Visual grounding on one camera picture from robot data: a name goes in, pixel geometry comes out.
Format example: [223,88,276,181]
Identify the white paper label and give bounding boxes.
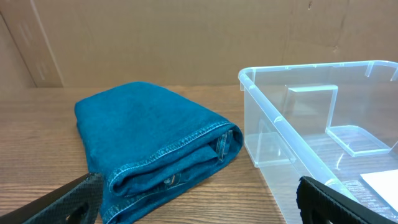
[361,169,398,211]

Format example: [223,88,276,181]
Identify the brown cardboard backdrop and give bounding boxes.
[1,0,397,88]

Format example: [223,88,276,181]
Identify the clear plastic container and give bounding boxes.
[238,60,397,223]

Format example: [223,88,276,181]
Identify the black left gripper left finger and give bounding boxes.
[1,172,104,224]

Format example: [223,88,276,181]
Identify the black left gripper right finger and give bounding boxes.
[296,176,396,224]

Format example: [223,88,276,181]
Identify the blue denim jeans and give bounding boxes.
[74,82,243,223]

